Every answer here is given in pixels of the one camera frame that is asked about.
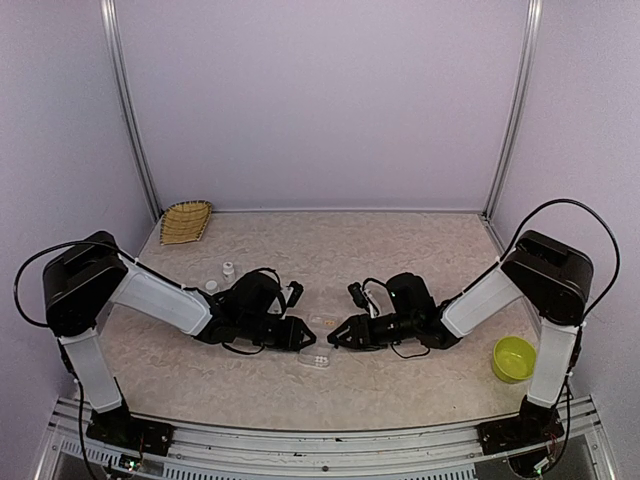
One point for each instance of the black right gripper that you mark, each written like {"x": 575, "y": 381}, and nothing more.
{"x": 356, "y": 324}

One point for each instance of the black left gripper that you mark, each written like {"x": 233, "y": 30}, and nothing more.
{"x": 293, "y": 338}

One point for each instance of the clear plastic pill organizer box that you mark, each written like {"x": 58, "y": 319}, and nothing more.
{"x": 321, "y": 347}

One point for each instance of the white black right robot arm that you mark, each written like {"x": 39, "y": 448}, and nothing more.
{"x": 554, "y": 277}

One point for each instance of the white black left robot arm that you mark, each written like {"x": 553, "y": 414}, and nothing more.
{"x": 92, "y": 273}

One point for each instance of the green plastic bowl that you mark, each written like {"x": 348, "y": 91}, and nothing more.
{"x": 513, "y": 359}

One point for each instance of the woven bamboo tray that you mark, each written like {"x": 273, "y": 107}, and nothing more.
{"x": 185, "y": 222}

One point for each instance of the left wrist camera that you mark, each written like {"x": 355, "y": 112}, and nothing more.
{"x": 292, "y": 293}

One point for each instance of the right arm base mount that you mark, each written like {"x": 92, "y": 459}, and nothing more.
{"x": 533, "y": 424}

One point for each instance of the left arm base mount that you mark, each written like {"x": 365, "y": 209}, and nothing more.
{"x": 118, "y": 427}

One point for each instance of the aluminium front frame rail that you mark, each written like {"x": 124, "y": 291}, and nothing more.
{"x": 446, "y": 451}

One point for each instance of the aluminium right corner post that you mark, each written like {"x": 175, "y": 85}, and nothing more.
{"x": 517, "y": 107}

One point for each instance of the aluminium corner post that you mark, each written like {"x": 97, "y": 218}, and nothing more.
{"x": 517, "y": 107}
{"x": 116, "y": 52}

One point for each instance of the aluminium left corner post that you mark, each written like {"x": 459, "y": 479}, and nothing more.
{"x": 116, "y": 52}

